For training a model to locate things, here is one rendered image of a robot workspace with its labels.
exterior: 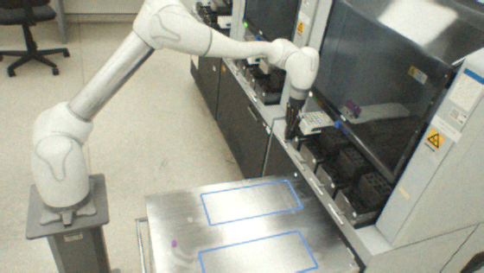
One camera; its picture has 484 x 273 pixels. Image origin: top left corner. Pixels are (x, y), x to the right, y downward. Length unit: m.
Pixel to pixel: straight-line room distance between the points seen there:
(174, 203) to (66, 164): 0.37
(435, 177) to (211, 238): 0.71
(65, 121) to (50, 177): 0.23
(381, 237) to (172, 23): 1.05
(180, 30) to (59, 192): 0.66
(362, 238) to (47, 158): 1.11
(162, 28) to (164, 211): 0.59
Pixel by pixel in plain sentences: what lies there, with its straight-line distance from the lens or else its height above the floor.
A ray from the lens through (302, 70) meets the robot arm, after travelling 1.46.
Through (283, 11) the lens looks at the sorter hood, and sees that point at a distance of 1.89.
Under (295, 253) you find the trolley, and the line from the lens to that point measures 1.19.
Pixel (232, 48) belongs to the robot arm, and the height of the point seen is 1.26.
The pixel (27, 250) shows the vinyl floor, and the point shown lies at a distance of 2.31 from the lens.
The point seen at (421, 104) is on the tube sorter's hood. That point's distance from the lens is 1.20.
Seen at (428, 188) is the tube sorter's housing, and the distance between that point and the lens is 1.25.
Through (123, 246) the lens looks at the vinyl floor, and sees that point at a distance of 2.19.
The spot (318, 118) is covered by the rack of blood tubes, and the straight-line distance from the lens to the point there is 1.71.
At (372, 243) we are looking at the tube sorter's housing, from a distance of 1.43.
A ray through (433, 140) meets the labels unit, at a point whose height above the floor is 1.18.
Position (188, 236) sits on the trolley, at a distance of 1.18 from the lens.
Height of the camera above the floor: 1.77
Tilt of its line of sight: 38 degrees down
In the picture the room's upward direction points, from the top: 9 degrees clockwise
